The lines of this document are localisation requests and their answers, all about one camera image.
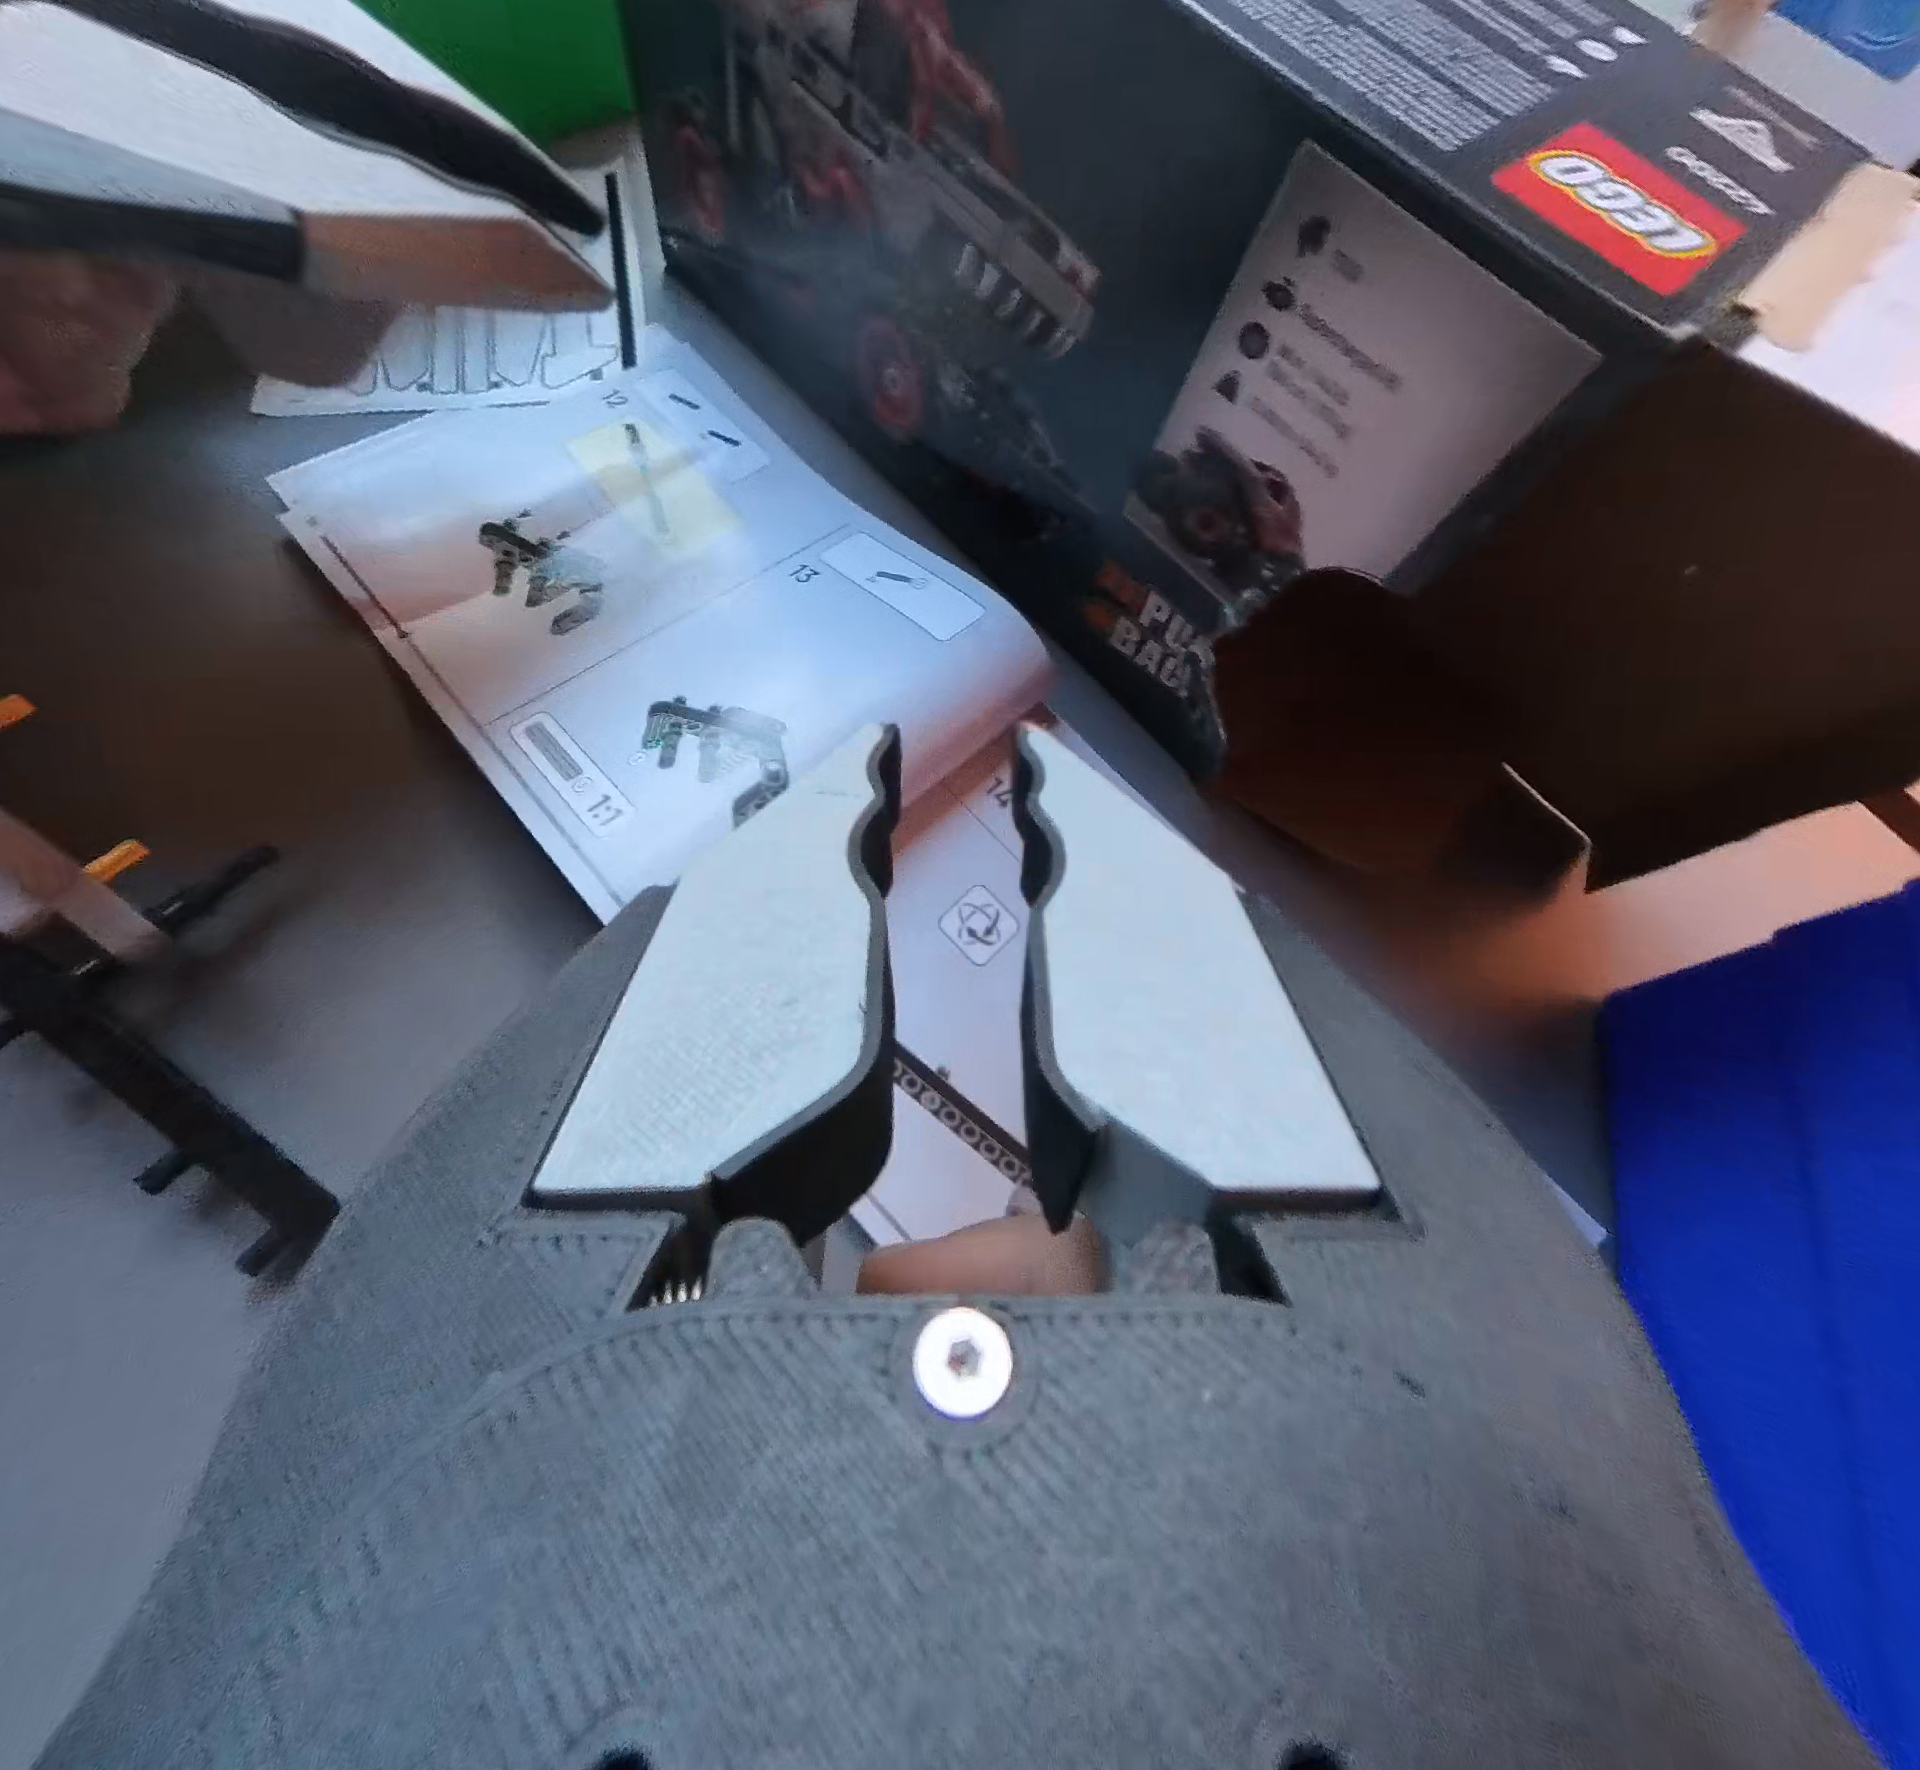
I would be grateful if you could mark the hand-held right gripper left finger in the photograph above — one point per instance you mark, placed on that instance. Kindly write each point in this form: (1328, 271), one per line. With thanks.
(735, 990)

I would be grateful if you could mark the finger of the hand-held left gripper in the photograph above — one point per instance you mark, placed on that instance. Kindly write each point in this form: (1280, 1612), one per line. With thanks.
(224, 165)
(301, 61)

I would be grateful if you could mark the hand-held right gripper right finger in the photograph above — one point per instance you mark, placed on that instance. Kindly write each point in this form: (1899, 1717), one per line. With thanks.
(1184, 1020)

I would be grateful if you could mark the thin black lego axle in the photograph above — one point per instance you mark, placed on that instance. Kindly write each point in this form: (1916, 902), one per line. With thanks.
(623, 300)

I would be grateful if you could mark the lego instruction booklet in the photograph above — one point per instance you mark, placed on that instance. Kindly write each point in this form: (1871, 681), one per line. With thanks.
(841, 511)

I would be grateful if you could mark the black lego set box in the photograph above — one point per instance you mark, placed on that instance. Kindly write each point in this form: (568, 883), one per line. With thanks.
(1201, 150)

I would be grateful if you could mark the white sticker sheet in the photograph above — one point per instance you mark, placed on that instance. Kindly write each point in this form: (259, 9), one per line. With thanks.
(451, 370)

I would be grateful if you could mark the blue cloth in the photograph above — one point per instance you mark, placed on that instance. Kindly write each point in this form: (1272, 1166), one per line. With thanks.
(1771, 1274)

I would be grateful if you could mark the long black lego frame piece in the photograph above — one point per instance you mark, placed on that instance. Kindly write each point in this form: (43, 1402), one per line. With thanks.
(165, 1110)

